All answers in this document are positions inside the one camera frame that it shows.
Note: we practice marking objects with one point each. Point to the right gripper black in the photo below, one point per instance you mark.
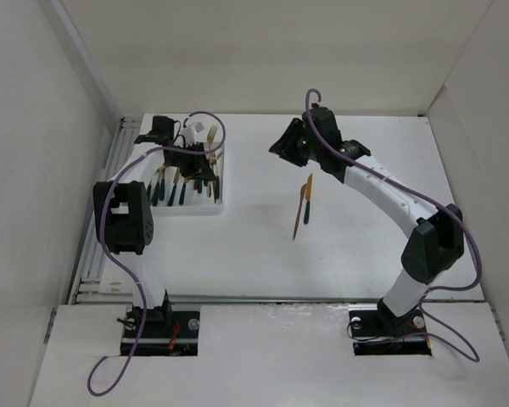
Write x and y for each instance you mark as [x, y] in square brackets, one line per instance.
[284, 146]

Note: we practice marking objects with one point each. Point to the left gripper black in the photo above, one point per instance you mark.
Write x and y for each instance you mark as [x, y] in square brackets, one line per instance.
[200, 169]

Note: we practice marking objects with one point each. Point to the gold spoon green handle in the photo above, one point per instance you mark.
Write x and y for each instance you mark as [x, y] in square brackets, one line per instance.
[162, 188]
[155, 200]
[150, 191]

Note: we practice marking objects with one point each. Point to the gold knife green handle short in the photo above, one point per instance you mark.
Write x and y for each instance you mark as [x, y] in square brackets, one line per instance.
[308, 190]

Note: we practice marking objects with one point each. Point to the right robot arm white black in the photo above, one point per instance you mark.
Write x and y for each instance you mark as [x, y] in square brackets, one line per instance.
[434, 240]

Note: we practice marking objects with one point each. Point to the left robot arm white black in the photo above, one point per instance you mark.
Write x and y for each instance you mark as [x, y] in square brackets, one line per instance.
[123, 204]

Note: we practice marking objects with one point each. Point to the white divided utensil tray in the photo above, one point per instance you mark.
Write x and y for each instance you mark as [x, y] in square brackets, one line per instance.
[195, 204]

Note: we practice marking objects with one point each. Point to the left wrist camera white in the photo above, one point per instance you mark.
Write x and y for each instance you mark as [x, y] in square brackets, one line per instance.
[191, 132]

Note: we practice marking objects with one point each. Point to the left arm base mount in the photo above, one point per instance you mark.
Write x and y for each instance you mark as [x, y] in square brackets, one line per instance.
[170, 330]

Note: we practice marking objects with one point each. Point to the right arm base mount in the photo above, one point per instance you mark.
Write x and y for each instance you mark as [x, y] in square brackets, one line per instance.
[375, 331]

